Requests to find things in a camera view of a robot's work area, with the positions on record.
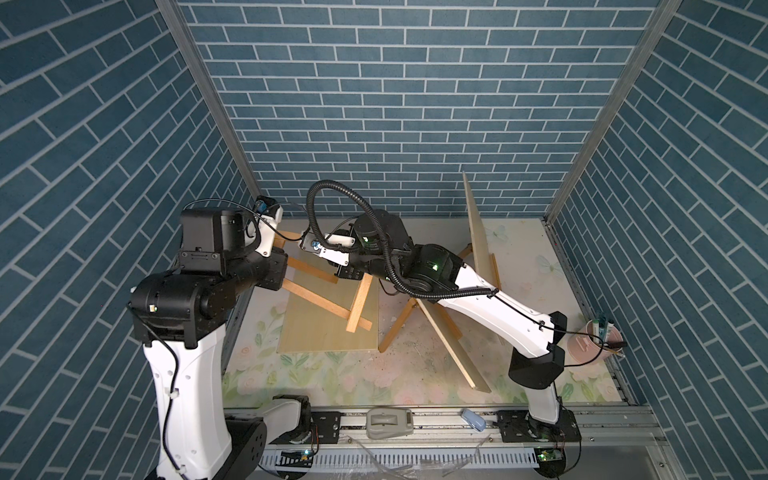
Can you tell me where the plywood board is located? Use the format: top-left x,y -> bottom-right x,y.
462,173 -> 490,260
416,299 -> 491,393
277,252 -> 379,354

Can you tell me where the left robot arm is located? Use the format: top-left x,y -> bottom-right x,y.
127,248 -> 312,479

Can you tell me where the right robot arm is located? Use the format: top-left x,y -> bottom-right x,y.
338,210 -> 581,442

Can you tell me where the left green circuit board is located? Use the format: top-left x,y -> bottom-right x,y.
275,450 -> 316,471

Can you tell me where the green circuit board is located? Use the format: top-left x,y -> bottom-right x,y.
534,448 -> 567,479
275,450 -> 316,471

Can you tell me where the pink cup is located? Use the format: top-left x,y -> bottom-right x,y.
567,319 -> 627,366

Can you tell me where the right green circuit board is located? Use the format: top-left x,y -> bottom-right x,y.
534,448 -> 567,479

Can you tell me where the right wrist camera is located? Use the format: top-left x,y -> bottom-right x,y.
299,232 -> 356,266

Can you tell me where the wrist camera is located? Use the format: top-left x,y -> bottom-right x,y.
178,196 -> 283,277
299,232 -> 356,266

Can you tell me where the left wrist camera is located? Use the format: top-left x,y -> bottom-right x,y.
178,196 -> 283,277

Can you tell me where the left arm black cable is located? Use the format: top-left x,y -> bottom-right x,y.
127,302 -> 184,475

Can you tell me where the grey remote on rail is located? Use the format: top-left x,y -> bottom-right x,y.
366,407 -> 414,440

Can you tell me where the aluminium front rail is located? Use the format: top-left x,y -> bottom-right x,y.
224,403 -> 685,480

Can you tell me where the blue white object on rail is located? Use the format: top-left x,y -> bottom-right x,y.
460,408 -> 487,432

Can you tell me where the left aluminium corner post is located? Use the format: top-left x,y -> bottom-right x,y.
156,0 -> 261,198

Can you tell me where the aluminium corner post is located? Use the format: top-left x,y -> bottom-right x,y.
156,0 -> 261,198
543,0 -> 682,228

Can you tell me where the right aluminium corner post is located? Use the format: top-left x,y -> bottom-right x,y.
543,0 -> 682,228

